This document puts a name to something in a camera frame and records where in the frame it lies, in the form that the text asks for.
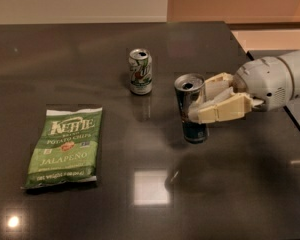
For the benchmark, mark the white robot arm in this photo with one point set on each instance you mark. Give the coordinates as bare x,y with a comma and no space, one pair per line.
292,59

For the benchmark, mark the silver redbull can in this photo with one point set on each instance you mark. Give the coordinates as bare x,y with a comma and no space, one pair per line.
190,93

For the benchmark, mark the green jalapeno chips bag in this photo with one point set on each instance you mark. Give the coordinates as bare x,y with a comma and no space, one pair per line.
67,149

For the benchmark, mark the green white soda can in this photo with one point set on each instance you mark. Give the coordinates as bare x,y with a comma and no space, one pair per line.
140,65

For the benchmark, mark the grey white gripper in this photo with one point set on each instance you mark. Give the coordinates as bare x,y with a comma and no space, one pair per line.
261,81

